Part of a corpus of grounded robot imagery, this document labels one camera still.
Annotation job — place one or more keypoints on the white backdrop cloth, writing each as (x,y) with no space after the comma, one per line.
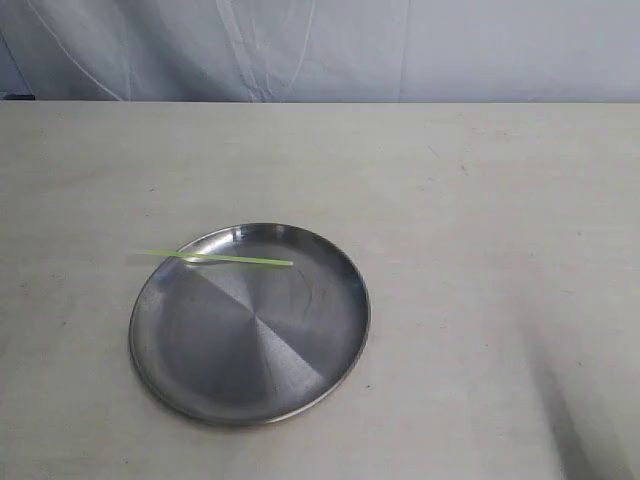
(326,51)

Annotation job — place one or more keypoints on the thin green glow stick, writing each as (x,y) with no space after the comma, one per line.
(199,258)

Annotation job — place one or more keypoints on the round stainless steel plate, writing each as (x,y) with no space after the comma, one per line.
(236,344)

